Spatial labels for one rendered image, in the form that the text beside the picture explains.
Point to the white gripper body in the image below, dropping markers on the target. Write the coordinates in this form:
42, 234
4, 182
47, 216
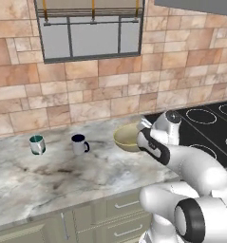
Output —
144, 123

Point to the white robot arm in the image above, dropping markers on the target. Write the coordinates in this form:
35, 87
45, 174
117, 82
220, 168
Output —
194, 164

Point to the pale yellow bowl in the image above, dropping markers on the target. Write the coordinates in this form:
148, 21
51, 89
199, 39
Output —
126, 139

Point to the black hob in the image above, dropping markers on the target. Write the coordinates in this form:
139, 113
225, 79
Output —
200, 129

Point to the small pale green drawer front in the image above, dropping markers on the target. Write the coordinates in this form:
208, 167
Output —
126, 204

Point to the grey framed window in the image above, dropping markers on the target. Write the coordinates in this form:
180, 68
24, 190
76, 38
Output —
89, 38

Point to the large pale green drawer front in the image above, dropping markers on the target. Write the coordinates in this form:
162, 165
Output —
127, 229

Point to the white mug green inside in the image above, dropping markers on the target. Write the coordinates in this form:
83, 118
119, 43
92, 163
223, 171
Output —
37, 146

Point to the grey range hood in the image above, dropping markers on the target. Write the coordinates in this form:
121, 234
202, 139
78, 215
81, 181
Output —
197, 5

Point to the pale green cupboard door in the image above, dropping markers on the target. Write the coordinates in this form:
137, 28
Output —
26, 232

